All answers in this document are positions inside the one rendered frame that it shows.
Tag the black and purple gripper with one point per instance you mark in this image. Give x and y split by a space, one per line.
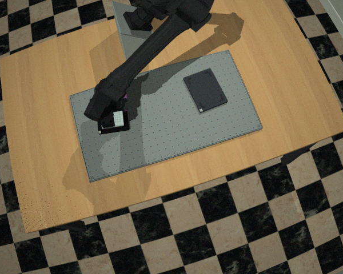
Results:
122 106

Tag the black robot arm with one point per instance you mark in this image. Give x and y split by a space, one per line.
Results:
182 15

